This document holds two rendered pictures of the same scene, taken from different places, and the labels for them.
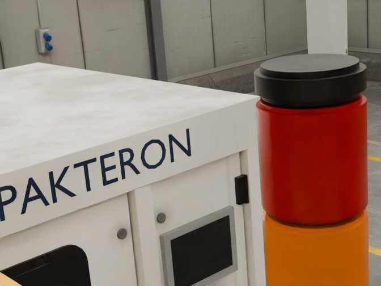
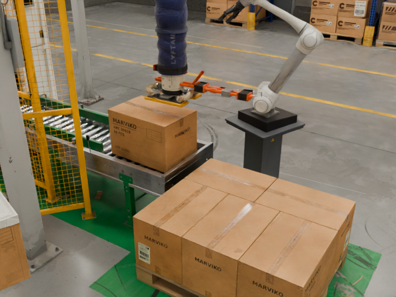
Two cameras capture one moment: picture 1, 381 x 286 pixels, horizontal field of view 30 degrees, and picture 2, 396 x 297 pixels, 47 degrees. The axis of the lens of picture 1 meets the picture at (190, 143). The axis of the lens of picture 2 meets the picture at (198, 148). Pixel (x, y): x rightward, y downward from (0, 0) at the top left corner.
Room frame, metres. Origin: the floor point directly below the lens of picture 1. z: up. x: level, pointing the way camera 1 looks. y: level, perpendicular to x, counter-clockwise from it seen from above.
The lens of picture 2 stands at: (-3.47, -0.33, 2.31)
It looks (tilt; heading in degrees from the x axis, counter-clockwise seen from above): 27 degrees down; 343
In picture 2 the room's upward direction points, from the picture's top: straight up
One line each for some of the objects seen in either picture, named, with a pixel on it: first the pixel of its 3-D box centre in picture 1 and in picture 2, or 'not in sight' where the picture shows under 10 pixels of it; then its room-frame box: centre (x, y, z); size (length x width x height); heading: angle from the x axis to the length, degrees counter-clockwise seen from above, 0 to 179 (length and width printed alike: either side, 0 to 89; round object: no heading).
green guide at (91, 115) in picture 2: not in sight; (78, 109); (0.97, -0.41, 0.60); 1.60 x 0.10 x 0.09; 40
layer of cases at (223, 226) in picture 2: not in sight; (246, 232); (-1.09, -1.40, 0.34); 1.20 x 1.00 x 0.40; 40
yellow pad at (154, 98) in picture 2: not in sight; (166, 98); (-0.32, -1.03, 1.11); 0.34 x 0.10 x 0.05; 42
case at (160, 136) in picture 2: not in sight; (153, 132); (-0.11, -0.96, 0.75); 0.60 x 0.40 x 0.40; 38
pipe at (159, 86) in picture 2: not in sight; (172, 89); (-0.26, -1.10, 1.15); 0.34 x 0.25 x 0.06; 42
